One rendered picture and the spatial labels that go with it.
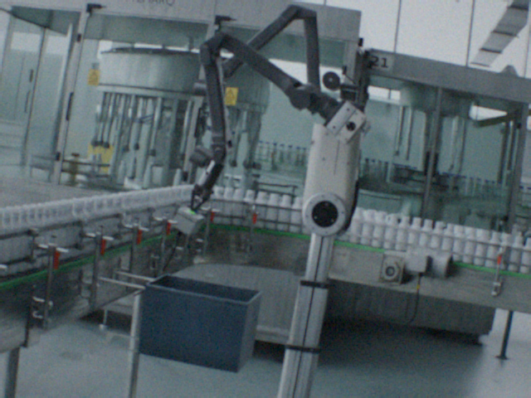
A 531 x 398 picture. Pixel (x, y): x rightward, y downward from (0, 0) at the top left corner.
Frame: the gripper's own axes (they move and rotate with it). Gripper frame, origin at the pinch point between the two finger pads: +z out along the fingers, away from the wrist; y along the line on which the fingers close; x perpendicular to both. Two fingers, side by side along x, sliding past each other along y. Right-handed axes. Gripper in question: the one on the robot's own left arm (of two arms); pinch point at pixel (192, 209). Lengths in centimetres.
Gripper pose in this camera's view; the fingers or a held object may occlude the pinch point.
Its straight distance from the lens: 405.4
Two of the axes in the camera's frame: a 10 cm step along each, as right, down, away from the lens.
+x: 8.7, 4.8, -1.0
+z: -4.8, 8.7, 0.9
